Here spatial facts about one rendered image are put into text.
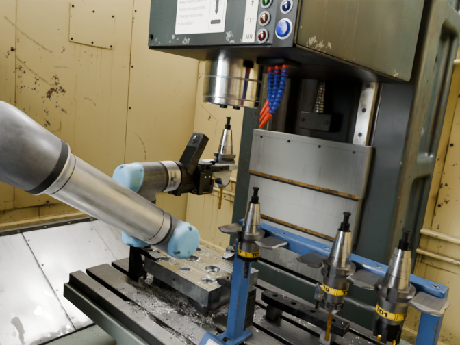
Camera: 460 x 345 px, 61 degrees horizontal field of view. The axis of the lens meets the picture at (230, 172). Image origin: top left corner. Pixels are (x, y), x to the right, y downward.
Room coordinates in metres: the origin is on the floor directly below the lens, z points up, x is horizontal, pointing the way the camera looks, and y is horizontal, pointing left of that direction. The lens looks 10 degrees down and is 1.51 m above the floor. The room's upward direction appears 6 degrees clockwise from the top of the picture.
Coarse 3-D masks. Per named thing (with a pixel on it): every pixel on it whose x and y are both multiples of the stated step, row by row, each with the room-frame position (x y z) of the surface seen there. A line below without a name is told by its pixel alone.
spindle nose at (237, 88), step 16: (208, 64) 1.07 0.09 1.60; (224, 64) 1.03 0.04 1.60; (240, 64) 1.03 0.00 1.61; (256, 64) 1.05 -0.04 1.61; (208, 80) 1.06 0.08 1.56; (224, 80) 1.03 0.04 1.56; (240, 80) 1.03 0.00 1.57; (256, 80) 1.06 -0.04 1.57; (208, 96) 1.06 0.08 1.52; (224, 96) 1.03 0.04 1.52; (240, 96) 1.03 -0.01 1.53; (256, 96) 1.07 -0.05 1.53
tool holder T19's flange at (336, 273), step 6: (324, 258) 0.75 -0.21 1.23; (324, 264) 0.72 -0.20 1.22; (330, 264) 0.72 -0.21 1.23; (354, 264) 0.73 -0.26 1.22; (324, 270) 0.72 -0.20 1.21; (330, 270) 0.71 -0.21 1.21; (336, 270) 0.70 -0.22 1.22; (342, 270) 0.70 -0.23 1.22; (348, 270) 0.70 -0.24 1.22; (354, 270) 0.71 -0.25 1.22; (324, 276) 0.71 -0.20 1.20; (330, 276) 0.71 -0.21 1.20; (336, 276) 0.70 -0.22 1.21; (342, 276) 0.70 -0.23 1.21; (342, 282) 0.70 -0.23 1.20; (348, 282) 0.70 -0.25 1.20
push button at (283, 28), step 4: (284, 20) 0.75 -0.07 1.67; (280, 24) 0.76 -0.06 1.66; (284, 24) 0.75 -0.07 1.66; (288, 24) 0.75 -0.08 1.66; (276, 28) 0.76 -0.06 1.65; (280, 28) 0.76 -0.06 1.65; (284, 28) 0.75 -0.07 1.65; (288, 28) 0.75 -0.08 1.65; (276, 32) 0.76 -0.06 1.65; (280, 32) 0.76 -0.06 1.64; (284, 32) 0.75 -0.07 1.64; (288, 32) 0.75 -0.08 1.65; (280, 36) 0.76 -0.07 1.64; (284, 36) 0.76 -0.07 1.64
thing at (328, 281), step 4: (324, 280) 0.72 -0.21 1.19; (328, 280) 0.71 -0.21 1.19; (332, 280) 0.71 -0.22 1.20; (324, 284) 0.72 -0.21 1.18; (328, 284) 0.71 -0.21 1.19; (332, 284) 0.71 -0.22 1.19; (336, 284) 0.70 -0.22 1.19; (340, 284) 0.70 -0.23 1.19; (344, 284) 0.70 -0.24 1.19; (348, 284) 0.71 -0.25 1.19; (336, 288) 0.70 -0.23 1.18; (340, 288) 0.70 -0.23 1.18; (344, 288) 0.71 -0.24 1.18
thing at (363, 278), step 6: (360, 270) 0.72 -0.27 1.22; (366, 270) 0.73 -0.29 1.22; (348, 276) 0.70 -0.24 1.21; (354, 276) 0.69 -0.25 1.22; (360, 276) 0.70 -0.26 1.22; (366, 276) 0.70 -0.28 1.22; (372, 276) 0.70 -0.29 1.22; (378, 276) 0.71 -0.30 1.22; (354, 282) 0.67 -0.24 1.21; (360, 282) 0.67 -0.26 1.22; (366, 282) 0.67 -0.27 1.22; (372, 282) 0.68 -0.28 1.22; (366, 288) 0.66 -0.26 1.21; (372, 288) 0.66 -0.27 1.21
